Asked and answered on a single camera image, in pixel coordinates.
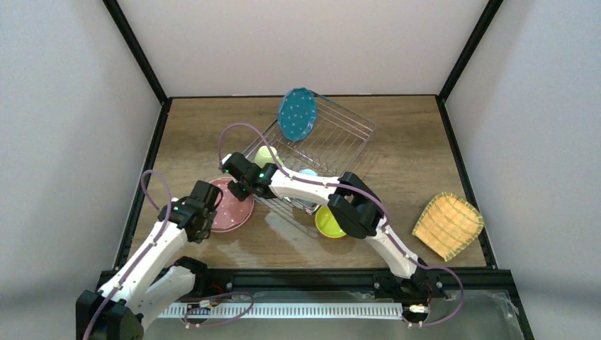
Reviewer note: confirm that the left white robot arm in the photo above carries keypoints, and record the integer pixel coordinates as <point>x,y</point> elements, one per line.
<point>126,305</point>

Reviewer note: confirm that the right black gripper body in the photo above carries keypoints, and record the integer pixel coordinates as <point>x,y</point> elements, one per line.
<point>235,188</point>

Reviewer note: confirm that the white slotted cable duct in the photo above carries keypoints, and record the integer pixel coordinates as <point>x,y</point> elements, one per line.
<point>360,310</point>

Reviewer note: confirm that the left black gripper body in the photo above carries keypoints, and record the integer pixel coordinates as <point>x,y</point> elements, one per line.
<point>206,227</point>

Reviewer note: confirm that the pink polka dot plate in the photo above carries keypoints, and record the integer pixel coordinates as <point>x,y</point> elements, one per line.
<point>231,213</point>

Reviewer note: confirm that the blue polka dot plate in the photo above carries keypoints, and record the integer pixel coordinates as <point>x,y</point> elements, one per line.
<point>297,114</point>

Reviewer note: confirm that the black aluminium frame rail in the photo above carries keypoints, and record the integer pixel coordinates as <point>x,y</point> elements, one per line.
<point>344,279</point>

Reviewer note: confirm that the light blue mug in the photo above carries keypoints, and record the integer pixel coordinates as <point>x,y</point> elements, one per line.
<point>308,205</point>

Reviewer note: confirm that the metal wire dish rack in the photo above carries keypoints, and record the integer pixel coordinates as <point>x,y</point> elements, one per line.
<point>340,140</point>

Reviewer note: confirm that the yellow-green bowl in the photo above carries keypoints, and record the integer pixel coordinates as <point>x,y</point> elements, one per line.
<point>327,225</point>

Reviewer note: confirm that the light green mug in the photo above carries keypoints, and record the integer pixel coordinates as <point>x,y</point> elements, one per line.
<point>267,155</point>

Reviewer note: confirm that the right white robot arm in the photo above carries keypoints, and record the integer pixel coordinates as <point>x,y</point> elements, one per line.
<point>355,208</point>

